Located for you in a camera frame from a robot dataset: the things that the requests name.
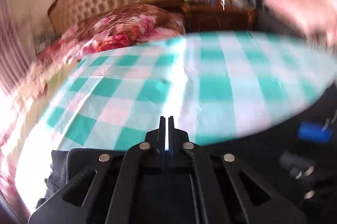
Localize black pants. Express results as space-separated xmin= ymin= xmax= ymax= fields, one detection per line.
xmin=45 ymin=150 xmax=69 ymax=199

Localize person's right hand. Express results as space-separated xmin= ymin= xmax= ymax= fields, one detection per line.
xmin=262 ymin=0 xmax=336 ymax=47

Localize teal checkered bed sheet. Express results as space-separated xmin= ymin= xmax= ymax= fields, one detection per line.
xmin=15 ymin=31 xmax=336 ymax=211

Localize red floral quilt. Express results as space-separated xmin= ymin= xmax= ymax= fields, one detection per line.
xmin=23 ymin=4 xmax=186 ymax=88

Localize dark wooden nightstand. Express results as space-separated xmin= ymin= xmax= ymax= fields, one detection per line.
xmin=181 ymin=4 xmax=256 ymax=33

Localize pink striped curtain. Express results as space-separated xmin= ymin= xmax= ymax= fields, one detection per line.
xmin=1 ymin=0 xmax=35 ymax=95

